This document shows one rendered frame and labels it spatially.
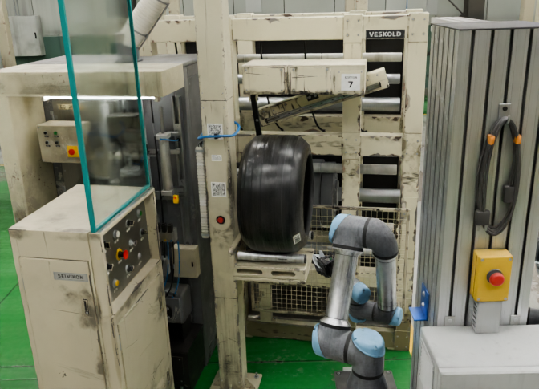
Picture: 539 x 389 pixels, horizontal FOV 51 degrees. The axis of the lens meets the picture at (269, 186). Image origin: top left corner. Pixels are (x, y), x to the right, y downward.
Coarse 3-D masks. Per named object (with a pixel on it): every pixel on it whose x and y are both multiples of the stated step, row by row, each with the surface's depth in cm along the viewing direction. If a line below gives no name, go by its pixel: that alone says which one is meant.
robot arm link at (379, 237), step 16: (368, 224) 207; (384, 224) 208; (368, 240) 206; (384, 240) 206; (384, 256) 208; (384, 272) 213; (384, 288) 217; (384, 304) 222; (384, 320) 226; (400, 320) 226
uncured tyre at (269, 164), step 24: (264, 144) 264; (288, 144) 262; (240, 168) 261; (264, 168) 255; (288, 168) 253; (312, 168) 293; (240, 192) 257; (264, 192) 253; (288, 192) 251; (312, 192) 298; (240, 216) 259; (264, 216) 254; (288, 216) 253; (264, 240) 262; (288, 240) 260
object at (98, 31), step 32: (64, 0) 193; (96, 0) 214; (128, 0) 241; (64, 32) 194; (96, 32) 215; (128, 32) 242; (96, 64) 216; (128, 64) 243; (96, 96) 217; (128, 96) 244; (96, 128) 217; (128, 128) 245; (96, 160) 218; (128, 160) 246; (96, 192) 219; (128, 192) 247; (96, 224) 220
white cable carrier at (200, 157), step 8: (200, 152) 274; (200, 160) 275; (200, 168) 278; (200, 176) 278; (200, 184) 279; (200, 192) 280; (200, 200) 282; (200, 208) 283; (208, 216) 289; (208, 224) 287; (208, 232) 290
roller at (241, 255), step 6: (240, 252) 279; (246, 252) 278; (252, 252) 278; (258, 252) 278; (264, 252) 277; (240, 258) 278; (246, 258) 278; (252, 258) 277; (258, 258) 276; (264, 258) 276; (270, 258) 275; (276, 258) 274; (282, 258) 274; (288, 258) 273; (294, 258) 273; (300, 258) 272; (306, 258) 275
